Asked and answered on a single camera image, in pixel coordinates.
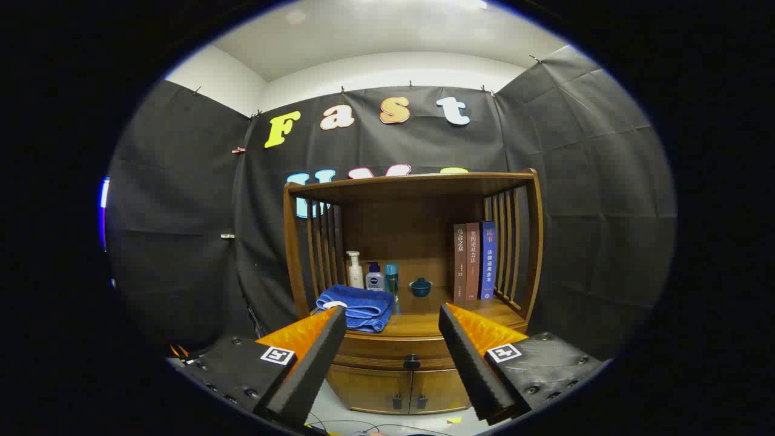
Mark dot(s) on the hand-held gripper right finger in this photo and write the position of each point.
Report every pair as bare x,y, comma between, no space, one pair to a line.
472,363

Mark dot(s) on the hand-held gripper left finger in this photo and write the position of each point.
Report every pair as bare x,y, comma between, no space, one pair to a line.
315,363

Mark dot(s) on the wooden drawer with black knob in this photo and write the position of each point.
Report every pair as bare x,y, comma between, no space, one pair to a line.
387,348

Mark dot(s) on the wooden cabinet door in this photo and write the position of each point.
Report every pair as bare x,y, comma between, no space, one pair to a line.
363,387
439,390

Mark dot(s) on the wooden countertop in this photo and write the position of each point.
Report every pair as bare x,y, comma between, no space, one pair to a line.
424,315

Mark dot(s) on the wooden cabinet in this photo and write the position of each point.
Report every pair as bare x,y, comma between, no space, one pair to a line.
412,242

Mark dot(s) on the blue folded towel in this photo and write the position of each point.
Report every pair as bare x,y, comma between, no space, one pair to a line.
363,303

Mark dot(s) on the blue lidded teacup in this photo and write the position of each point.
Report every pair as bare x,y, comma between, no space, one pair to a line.
421,289

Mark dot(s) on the white pump bottle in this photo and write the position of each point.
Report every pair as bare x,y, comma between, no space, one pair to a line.
355,275

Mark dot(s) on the dark brown book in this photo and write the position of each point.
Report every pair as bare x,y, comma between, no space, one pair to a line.
460,266

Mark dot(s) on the reddish brown book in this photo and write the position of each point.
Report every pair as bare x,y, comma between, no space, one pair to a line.
473,263

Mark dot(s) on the white bottle with blue cap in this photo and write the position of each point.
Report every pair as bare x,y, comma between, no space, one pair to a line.
375,280

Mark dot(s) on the blue book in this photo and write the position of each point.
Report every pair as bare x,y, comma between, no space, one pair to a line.
488,260

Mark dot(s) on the teal clear bottle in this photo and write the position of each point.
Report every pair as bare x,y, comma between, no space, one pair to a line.
392,278

